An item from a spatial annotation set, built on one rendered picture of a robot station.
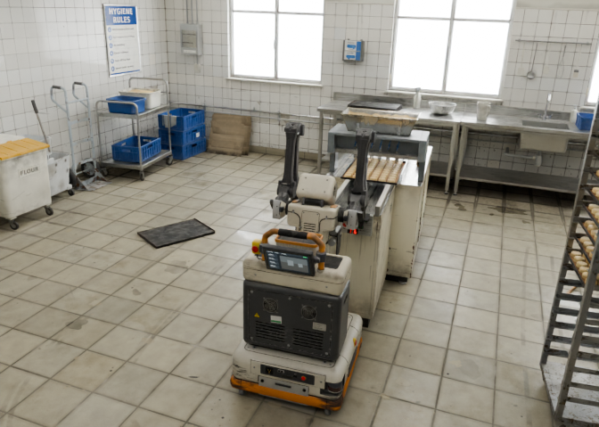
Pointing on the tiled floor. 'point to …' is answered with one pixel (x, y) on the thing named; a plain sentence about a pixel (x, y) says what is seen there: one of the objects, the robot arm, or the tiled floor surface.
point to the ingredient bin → (23, 177)
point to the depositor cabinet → (401, 217)
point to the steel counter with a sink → (530, 127)
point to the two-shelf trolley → (134, 134)
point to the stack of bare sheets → (176, 233)
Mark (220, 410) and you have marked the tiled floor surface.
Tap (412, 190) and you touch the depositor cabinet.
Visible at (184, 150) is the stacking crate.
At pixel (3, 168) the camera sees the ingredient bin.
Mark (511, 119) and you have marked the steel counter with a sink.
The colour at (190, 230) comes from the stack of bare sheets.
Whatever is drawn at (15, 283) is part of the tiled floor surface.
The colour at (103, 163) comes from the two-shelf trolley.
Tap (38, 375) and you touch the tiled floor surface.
